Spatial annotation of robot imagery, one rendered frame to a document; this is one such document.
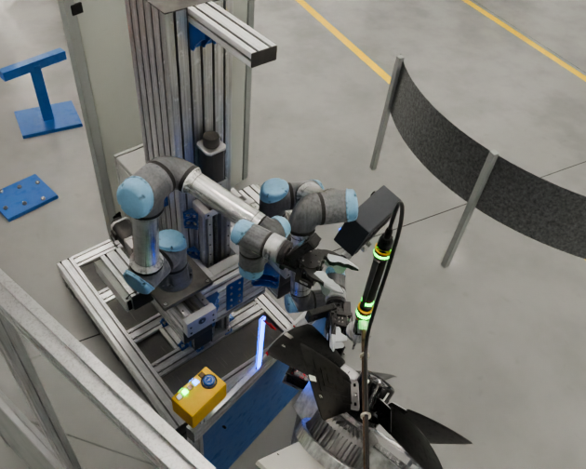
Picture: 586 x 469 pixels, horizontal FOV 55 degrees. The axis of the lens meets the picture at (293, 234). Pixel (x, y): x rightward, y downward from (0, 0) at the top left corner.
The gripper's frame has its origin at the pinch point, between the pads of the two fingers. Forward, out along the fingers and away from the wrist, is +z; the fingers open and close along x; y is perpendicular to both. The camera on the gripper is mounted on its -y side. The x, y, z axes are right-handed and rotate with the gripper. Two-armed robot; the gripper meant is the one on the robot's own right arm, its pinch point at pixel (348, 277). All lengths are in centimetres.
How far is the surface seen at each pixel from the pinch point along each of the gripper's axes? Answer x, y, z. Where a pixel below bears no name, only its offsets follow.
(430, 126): -209, 84, -27
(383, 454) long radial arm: 13, 52, 27
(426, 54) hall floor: -456, 166, -95
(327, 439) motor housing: 19, 49, 11
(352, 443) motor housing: 17, 48, 18
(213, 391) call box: 20, 59, -30
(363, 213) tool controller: -68, 41, -18
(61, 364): 70, -39, -20
